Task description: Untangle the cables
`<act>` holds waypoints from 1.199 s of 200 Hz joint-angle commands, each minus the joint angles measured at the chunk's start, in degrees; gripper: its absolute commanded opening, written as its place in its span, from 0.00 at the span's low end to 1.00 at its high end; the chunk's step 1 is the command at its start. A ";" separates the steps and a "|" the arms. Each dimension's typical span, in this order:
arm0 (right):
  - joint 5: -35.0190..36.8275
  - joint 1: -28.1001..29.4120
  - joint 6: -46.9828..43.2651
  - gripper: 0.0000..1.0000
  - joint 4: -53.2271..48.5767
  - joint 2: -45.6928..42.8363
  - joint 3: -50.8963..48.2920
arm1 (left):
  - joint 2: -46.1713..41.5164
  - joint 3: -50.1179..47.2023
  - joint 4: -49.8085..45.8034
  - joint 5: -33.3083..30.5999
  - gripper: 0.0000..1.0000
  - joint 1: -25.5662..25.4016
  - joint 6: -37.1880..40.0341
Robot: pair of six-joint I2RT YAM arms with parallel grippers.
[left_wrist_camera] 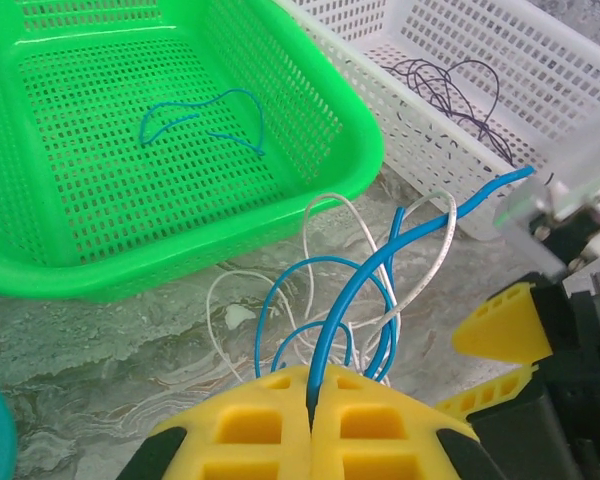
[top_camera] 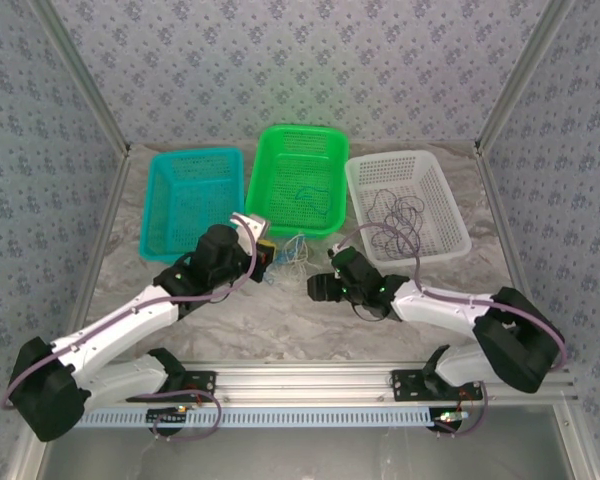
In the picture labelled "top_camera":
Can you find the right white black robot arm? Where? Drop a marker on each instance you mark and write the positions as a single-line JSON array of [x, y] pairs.
[[440, 305]]

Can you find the aluminium table side rail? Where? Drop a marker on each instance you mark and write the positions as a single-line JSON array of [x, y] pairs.
[[500, 235], [102, 235]]

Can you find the green plastic mesh basket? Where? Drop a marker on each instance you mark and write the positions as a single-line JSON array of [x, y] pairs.
[[295, 160]]

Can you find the small black controller board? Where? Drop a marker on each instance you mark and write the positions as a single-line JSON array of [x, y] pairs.
[[450, 417], [167, 415]]

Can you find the white plastic mesh basket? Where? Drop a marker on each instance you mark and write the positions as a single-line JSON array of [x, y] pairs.
[[430, 175]]

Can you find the teal plastic mesh basket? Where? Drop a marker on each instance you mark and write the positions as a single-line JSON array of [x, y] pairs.
[[195, 200]]

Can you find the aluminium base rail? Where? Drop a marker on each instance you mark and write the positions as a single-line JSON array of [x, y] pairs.
[[300, 380]]

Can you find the grey metal lower panel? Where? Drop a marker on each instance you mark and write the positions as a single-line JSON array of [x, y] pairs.
[[300, 455]]

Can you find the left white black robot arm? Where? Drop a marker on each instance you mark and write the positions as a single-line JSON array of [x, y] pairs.
[[130, 320]]

